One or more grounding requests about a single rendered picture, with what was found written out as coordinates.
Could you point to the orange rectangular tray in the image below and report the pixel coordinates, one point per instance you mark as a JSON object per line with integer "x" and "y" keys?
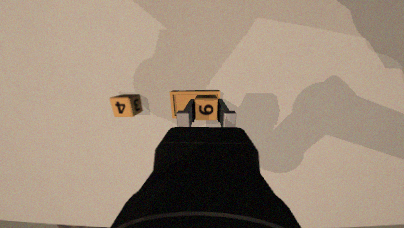
{"x": 180, "y": 98}

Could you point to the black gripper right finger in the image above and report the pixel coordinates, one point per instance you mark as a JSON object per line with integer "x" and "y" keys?
{"x": 225, "y": 117}

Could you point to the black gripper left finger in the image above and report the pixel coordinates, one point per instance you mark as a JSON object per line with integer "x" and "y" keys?
{"x": 187, "y": 116}

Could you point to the orange cube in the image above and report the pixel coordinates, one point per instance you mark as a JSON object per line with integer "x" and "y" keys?
{"x": 126, "y": 105}
{"x": 206, "y": 107}

